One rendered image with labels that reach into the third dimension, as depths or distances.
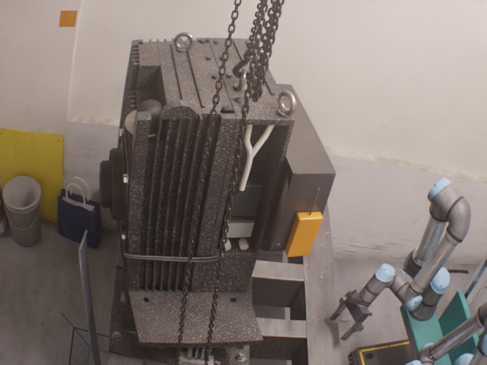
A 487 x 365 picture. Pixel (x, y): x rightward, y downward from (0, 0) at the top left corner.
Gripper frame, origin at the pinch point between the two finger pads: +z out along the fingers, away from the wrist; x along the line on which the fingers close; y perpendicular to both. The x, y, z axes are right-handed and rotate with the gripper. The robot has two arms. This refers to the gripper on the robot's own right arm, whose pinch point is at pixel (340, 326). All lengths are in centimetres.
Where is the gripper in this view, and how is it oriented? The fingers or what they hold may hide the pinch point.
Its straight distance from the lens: 242.9
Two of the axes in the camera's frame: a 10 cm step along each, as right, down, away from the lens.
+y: 8.1, 2.9, 5.1
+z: -5.1, 7.9, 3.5
